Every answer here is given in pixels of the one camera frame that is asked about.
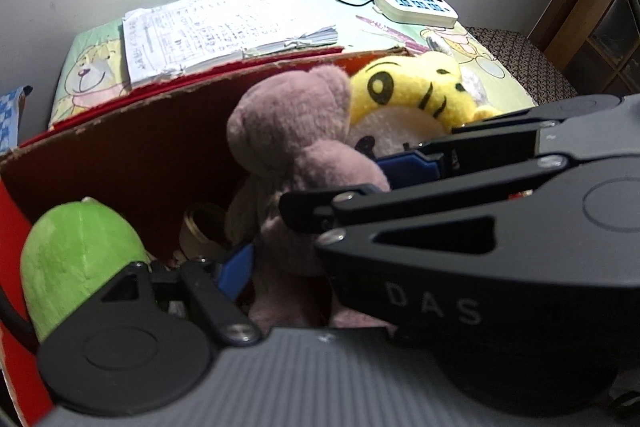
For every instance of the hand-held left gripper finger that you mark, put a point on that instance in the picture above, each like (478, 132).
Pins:
(237, 267)

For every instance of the pink ribbon strips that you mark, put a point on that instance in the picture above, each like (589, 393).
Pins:
(375, 27)

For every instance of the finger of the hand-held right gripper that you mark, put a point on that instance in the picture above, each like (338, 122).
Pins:
(310, 212)
(405, 169)

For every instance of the green plush toy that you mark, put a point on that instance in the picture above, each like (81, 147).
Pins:
(75, 252)

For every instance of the handwritten notebook stack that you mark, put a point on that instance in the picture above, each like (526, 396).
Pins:
(215, 27)

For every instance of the white power strip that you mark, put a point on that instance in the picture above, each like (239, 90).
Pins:
(415, 4)

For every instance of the red cardboard box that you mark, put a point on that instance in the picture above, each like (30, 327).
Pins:
(140, 132)

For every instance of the wooden cabinet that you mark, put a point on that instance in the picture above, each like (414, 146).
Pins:
(600, 22)

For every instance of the dusty pink plush bear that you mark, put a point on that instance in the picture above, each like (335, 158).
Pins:
(290, 117)

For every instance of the yellow tiger plush toy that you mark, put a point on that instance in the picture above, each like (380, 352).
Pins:
(415, 72)

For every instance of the gold tape roll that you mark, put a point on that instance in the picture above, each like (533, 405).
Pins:
(195, 232)

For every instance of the blue checkered cloth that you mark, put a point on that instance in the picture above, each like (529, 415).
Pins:
(12, 117)

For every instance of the brown floral cushion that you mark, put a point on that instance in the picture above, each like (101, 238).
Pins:
(530, 62)

